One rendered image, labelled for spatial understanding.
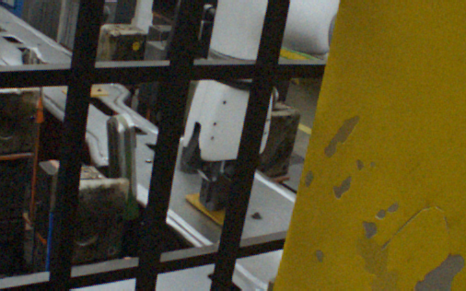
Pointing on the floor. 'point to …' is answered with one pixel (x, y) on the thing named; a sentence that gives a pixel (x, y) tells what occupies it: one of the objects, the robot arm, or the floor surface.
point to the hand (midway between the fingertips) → (217, 191)
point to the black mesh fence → (162, 165)
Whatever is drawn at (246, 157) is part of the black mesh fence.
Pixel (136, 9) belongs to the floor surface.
